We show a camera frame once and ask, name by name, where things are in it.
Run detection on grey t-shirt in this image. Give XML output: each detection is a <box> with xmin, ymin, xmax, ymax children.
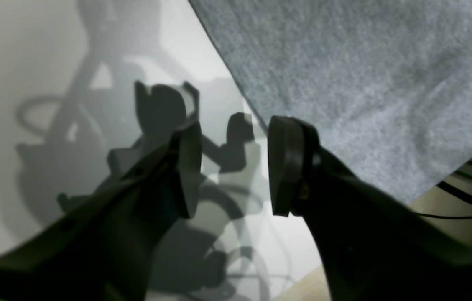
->
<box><xmin>190</xmin><ymin>0</ymin><xmax>472</xmax><ymax>204</ymax></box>

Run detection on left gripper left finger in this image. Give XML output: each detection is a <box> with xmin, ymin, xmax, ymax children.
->
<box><xmin>0</xmin><ymin>121</ymin><xmax>202</xmax><ymax>301</ymax></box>

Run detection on black cable bundle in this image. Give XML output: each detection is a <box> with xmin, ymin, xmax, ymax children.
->
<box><xmin>411</xmin><ymin>180</ymin><xmax>472</xmax><ymax>222</ymax></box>

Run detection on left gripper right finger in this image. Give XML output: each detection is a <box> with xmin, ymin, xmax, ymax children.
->
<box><xmin>268</xmin><ymin>116</ymin><xmax>472</xmax><ymax>301</ymax></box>

